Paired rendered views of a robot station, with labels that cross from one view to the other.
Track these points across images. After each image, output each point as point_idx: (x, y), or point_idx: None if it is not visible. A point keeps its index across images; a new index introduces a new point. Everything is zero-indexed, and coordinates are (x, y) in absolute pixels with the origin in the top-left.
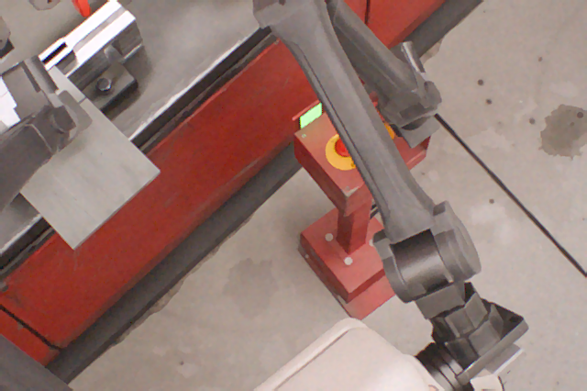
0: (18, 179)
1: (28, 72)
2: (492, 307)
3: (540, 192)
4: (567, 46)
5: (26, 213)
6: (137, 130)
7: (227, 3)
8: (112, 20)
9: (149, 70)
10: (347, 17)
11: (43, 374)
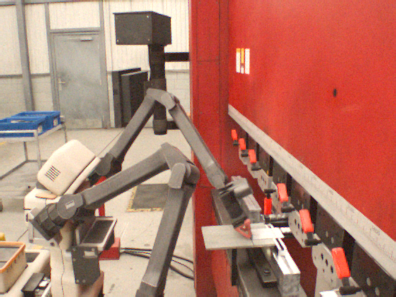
0: (192, 146)
1: (242, 182)
2: (47, 216)
3: None
4: None
5: (237, 249)
6: (242, 280)
7: None
8: (288, 269)
9: (268, 293)
10: (167, 202)
11: (136, 124)
